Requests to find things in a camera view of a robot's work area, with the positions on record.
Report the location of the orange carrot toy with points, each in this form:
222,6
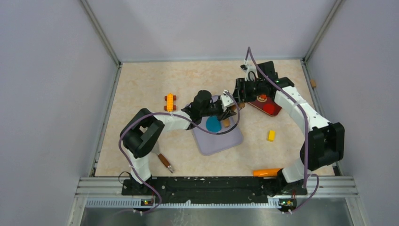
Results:
266,173

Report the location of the metal scraper wooden handle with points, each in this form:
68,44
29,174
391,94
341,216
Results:
162,158

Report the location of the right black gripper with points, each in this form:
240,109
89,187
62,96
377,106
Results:
241,85

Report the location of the red dough disc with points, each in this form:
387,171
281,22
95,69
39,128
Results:
269,108

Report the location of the yellow block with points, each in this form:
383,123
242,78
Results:
271,136

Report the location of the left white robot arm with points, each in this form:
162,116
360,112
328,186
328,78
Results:
141,134

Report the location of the lavender plastic tray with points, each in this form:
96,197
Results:
210,143

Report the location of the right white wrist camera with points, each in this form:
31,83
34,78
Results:
250,71

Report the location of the small wooden block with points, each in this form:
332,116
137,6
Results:
313,83

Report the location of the blue dough piece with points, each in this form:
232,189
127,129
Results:
213,124

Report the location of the wooden rolling pin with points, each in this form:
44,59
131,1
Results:
226,123

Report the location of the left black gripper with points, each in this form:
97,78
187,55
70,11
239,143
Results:
223,115

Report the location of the red plate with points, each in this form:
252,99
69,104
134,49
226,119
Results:
261,100

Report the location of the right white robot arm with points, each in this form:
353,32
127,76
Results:
324,141

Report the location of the orange toy car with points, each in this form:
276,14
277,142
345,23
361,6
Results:
170,102

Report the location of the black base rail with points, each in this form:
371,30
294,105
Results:
211,190

